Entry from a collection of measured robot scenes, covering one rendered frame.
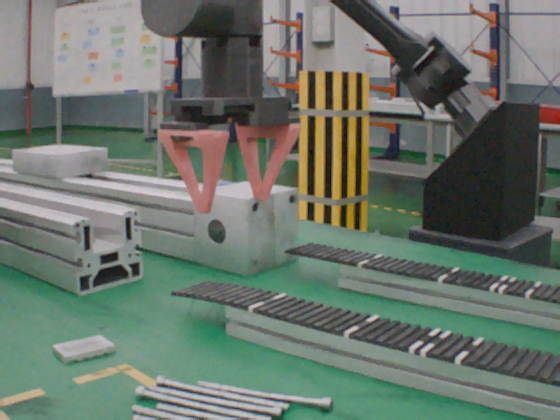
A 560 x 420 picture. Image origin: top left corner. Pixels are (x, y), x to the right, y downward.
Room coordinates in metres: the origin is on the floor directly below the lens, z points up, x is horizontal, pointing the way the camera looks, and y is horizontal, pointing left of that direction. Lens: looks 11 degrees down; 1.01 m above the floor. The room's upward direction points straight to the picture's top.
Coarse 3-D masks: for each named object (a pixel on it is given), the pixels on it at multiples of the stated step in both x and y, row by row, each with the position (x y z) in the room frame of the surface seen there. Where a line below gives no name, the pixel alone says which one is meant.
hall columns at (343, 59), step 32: (320, 0) 4.26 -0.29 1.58; (352, 32) 4.09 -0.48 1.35; (320, 64) 4.26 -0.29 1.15; (352, 64) 4.09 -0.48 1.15; (320, 96) 4.06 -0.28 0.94; (352, 96) 4.06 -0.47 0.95; (320, 128) 4.06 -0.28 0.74; (352, 128) 4.06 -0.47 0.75; (320, 160) 4.05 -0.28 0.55; (352, 160) 4.06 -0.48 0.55; (320, 192) 4.05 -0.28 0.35; (352, 192) 4.07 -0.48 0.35; (352, 224) 4.07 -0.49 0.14
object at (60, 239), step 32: (0, 192) 0.93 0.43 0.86; (32, 192) 0.88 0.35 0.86; (0, 224) 0.79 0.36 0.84; (32, 224) 0.76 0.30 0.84; (64, 224) 0.69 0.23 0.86; (96, 224) 0.77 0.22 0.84; (128, 224) 0.75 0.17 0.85; (0, 256) 0.80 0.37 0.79; (32, 256) 0.74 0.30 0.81; (64, 256) 0.69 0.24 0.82; (96, 256) 0.70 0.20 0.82; (128, 256) 0.74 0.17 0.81; (64, 288) 0.70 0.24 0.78; (96, 288) 0.70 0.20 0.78
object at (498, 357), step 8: (504, 344) 0.46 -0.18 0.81; (512, 344) 0.45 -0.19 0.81; (496, 352) 0.44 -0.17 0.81; (504, 352) 0.44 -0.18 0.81; (512, 352) 0.44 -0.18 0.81; (488, 360) 0.43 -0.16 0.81; (496, 360) 0.43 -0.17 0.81; (504, 360) 0.42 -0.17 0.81; (480, 368) 0.42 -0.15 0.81; (488, 368) 0.42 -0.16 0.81; (496, 368) 0.41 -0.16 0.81
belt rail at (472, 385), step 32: (256, 320) 0.55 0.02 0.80; (288, 352) 0.53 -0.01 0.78; (320, 352) 0.51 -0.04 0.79; (352, 352) 0.49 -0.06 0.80; (384, 352) 0.47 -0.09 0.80; (416, 384) 0.45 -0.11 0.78; (448, 384) 0.44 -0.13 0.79; (480, 384) 0.43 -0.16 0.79; (512, 384) 0.40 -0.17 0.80; (544, 384) 0.39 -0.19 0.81; (544, 416) 0.39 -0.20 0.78
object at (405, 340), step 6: (408, 330) 0.50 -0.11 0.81; (414, 330) 0.50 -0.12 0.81; (420, 330) 0.50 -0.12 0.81; (426, 330) 0.49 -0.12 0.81; (432, 330) 0.50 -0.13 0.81; (402, 336) 0.48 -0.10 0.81; (408, 336) 0.49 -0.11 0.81; (414, 336) 0.48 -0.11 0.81; (420, 336) 0.48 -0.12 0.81; (390, 342) 0.47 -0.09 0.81; (396, 342) 0.47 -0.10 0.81; (402, 342) 0.47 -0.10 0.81; (408, 342) 0.47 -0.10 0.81; (414, 342) 0.47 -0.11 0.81; (396, 348) 0.47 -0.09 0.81; (402, 348) 0.46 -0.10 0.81; (408, 348) 0.46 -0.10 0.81
